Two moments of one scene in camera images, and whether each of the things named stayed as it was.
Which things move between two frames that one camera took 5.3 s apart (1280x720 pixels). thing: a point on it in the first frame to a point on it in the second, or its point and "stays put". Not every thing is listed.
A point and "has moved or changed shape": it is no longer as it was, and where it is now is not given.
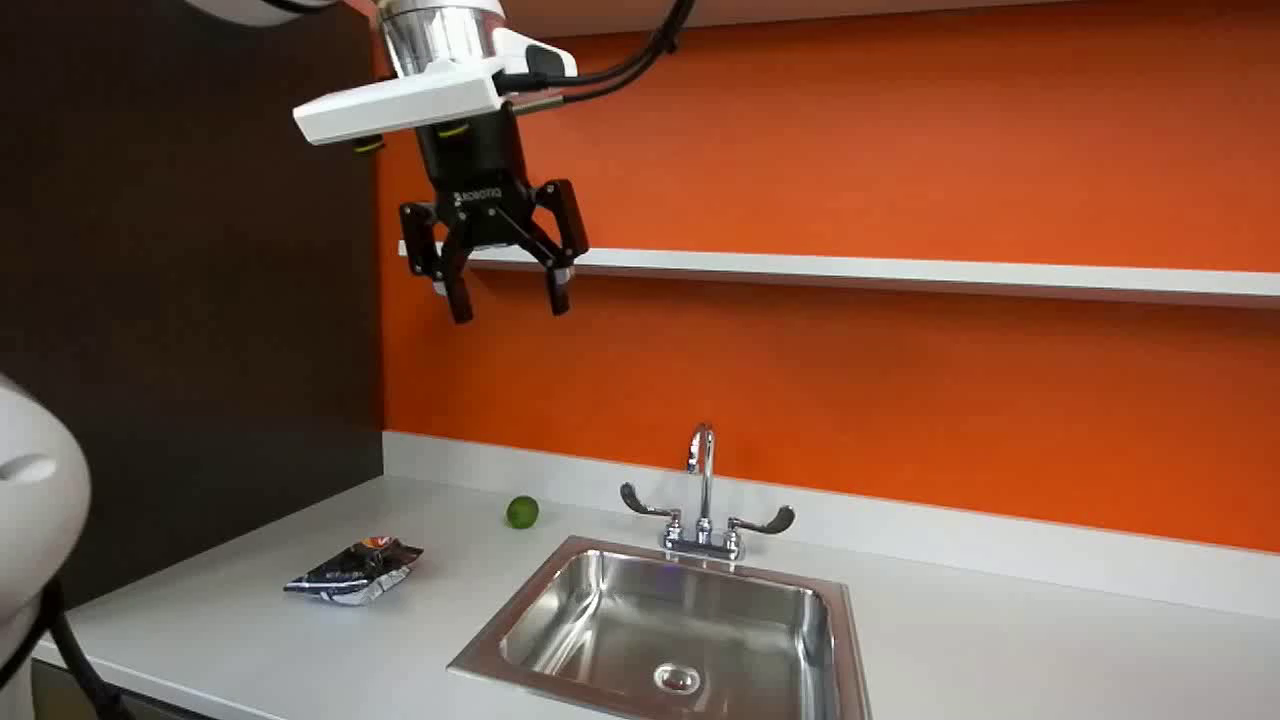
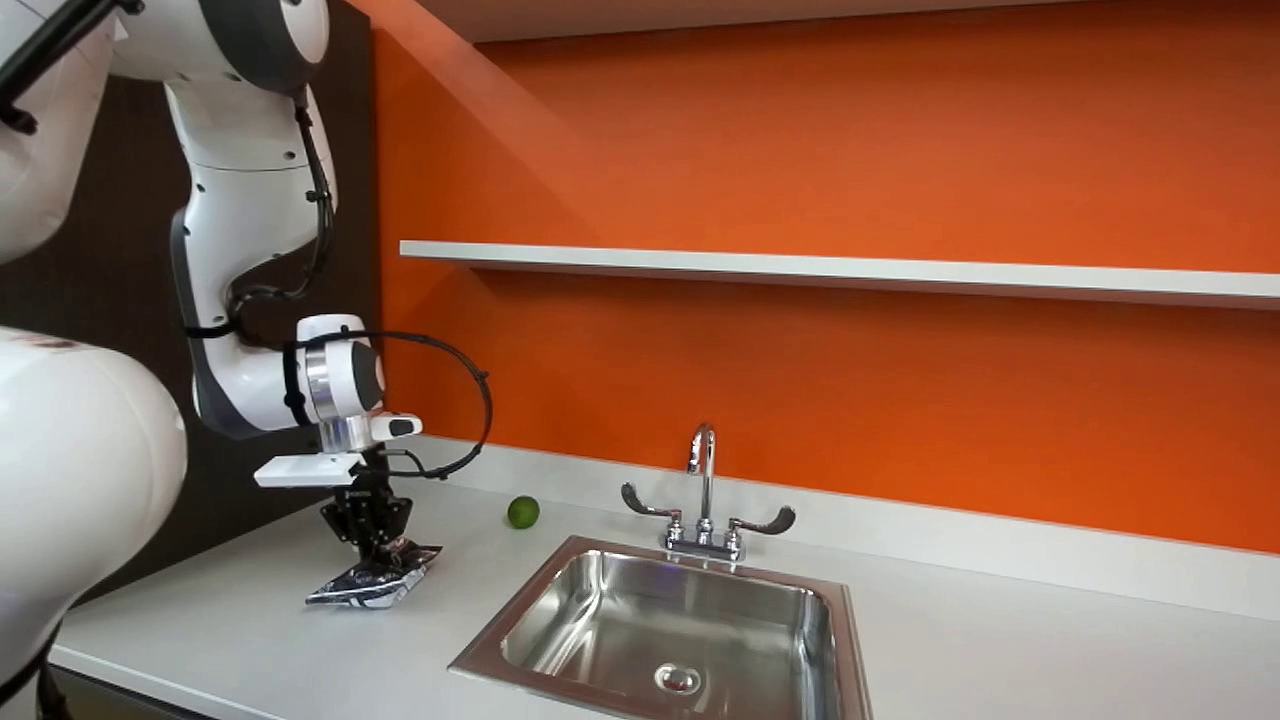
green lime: (527, 515) stays put
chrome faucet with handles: (704, 536) stays put
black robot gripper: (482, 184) to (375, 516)
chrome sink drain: (679, 676) stays put
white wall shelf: (1187, 282) stays put
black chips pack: (358, 575) has moved or changed shape
